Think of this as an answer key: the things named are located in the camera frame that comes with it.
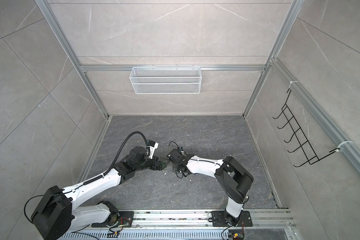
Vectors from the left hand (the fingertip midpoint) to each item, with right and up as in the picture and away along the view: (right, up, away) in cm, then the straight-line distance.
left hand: (164, 156), depth 81 cm
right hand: (+8, -8, +10) cm, 15 cm away
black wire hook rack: (+62, +4, -23) cm, 66 cm away
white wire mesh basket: (-2, +48, +19) cm, 52 cm away
